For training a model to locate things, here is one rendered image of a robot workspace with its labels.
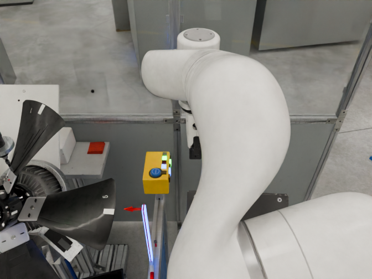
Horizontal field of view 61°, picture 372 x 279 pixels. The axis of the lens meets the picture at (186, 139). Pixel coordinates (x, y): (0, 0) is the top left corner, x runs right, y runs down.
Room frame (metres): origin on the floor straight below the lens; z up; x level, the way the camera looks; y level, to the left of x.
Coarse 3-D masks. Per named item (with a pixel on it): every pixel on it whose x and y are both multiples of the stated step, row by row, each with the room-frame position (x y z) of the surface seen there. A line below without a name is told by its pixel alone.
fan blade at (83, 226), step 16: (64, 192) 0.65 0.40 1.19; (80, 192) 0.64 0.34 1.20; (96, 192) 0.64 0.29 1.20; (112, 192) 0.63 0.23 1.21; (48, 208) 0.58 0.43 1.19; (64, 208) 0.58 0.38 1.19; (80, 208) 0.58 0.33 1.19; (96, 208) 0.58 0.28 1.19; (112, 208) 0.58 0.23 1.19; (48, 224) 0.53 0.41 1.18; (64, 224) 0.53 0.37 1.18; (80, 224) 0.53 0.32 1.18; (96, 224) 0.54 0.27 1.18; (80, 240) 0.49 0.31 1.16; (96, 240) 0.49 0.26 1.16
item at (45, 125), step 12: (24, 108) 0.83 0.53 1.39; (36, 108) 0.80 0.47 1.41; (48, 108) 0.78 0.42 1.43; (24, 120) 0.80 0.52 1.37; (36, 120) 0.76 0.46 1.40; (48, 120) 0.75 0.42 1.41; (60, 120) 0.73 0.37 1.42; (24, 132) 0.76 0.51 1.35; (36, 132) 0.72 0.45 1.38; (48, 132) 0.71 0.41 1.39; (24, 144) 0.71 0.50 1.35; (36, 144) 0.69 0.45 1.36; (24, 156) 0.67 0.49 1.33
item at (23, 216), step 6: (30, 198) 0.63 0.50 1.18; (36, 198) 0.63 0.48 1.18; (42, 198) 0.63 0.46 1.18; (24, 204) 0.60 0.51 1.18; (30, 204) 0.60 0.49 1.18; (36, 204) 0.60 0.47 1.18; (42, 204) 0.60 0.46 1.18; (24, 210) 0.58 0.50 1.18; (30, 210) 0.58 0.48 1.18; (36, 210) 0.58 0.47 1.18; (18, 216) 0.56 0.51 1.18; (24, 216) 0.56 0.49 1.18; (30, 216) 0.56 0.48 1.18; (36, 216) 0.56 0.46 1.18
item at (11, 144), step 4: (4, 136) 0.62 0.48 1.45; (4, 140) 0.61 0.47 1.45; (8, 140) 0.61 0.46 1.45; (12, 140) 0.61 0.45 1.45; (4, 144) 0.59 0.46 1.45; (8, 144) 0.59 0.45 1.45; (12, 144) 0.59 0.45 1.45; (0, 148) 0.57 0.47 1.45; (4, 148) 0.57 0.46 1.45; (8, 148) 0.58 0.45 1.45; (12, 148) 0.58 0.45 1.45; (0, 152) 0.56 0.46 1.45; (4, 152) 0.56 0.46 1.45; (8, 152) 0.57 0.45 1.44; (0, 156) 0.56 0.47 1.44
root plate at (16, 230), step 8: (24, 224) 0.58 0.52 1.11; (0, 232) 0.53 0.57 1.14; (8, 232) 0.54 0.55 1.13; (16, 232) 0.54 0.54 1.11; (24, 232) 0.55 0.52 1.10; (0, 240) 0.51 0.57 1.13; (8, 240) 0.52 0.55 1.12; (16, 240) 0.53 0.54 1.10; (24, 240) 0.54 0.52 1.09; (0, 248) 0.49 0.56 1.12; (8, 248) 0.50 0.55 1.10
